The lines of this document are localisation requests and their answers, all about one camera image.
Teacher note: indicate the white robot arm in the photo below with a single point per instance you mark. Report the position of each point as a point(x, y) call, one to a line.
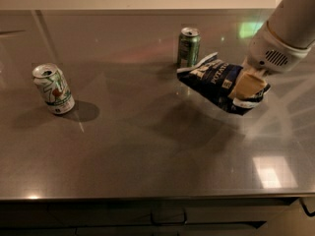
point(283, 40)

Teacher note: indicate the black drawer handle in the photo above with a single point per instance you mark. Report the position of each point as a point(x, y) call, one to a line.
point(165, 217)

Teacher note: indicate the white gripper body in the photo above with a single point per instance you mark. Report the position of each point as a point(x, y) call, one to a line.
point(270, 51)

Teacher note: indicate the blue chip bag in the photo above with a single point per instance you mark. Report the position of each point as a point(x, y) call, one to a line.
point(214, 80)

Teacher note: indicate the white 7up can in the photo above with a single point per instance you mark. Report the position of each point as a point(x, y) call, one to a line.
point(53, 88)

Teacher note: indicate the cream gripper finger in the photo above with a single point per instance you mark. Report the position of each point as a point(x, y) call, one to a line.
point(251, 66)
point(247, 85)

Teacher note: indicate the green soda can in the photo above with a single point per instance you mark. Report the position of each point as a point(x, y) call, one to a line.
point(188, 47)

